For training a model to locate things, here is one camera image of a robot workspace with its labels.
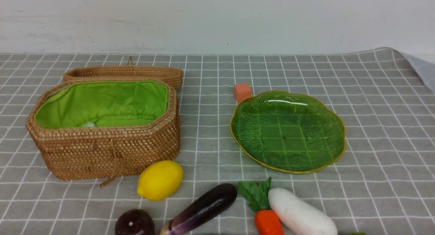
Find yellow lemon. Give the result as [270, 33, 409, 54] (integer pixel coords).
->
[137, 160, 184, 201]

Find green vegetable at edge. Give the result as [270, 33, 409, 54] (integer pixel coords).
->
[342, 232, 367, 235]

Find purple eggplant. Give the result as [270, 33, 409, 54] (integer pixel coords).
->
[160, 183, 238, 235]

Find small orange cube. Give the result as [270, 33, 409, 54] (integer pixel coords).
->
[233, 83, 252, 103]

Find green leaf-shaped glass plate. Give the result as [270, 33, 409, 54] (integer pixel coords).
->
[230, 90, 347, 174]

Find white radish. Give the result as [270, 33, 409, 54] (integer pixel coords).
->
[268, 188, 338, 235]

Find dark purple round fruit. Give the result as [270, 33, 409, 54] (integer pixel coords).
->
[114, 209, 155, 235]

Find orange carrot with green leaves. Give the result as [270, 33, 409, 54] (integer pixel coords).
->
[237, 177, 284, 235]

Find woven rattan basket green lining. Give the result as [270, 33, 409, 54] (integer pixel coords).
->
[26, 79, 181, 182]

